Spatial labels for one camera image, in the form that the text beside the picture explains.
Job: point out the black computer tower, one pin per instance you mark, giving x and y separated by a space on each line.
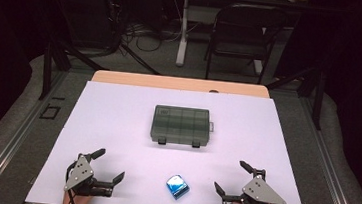
87 16

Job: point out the black folding chair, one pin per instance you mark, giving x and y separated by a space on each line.
242 31

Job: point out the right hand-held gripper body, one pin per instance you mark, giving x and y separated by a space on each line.
259 191

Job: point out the black metal stand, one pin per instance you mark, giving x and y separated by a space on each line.
318 101
47 69

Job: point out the white table mat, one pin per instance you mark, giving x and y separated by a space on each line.
133 127

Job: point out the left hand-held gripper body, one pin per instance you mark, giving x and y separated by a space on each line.
79 172

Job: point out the grey plastic compartment box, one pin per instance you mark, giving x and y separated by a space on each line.
180 125

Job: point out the light wooden table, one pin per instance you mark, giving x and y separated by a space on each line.
170 82

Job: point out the shiny blue packet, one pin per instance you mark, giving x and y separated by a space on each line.
177 186

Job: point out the white-legged desk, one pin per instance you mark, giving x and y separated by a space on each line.
183 32

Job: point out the aluminium floor rail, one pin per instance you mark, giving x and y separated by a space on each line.
14 139
329 176

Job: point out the person's left hand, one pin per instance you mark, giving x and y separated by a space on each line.
81 203

